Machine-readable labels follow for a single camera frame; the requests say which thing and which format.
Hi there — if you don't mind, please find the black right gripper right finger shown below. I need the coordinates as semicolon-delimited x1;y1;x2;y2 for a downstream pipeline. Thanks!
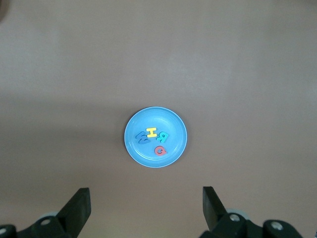
200;186;303;238

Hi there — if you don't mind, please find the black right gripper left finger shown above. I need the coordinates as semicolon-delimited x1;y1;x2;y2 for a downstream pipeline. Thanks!
0;187;92;238

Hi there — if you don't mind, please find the green foam letter R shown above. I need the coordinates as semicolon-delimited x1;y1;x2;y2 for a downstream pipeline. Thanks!
156;132;170;144

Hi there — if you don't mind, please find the blue foam letter M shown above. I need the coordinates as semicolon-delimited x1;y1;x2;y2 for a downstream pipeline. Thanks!
135;131;151;145

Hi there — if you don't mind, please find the blue plate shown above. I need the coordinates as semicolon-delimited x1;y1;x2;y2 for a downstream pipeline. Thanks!
123;106;188;169

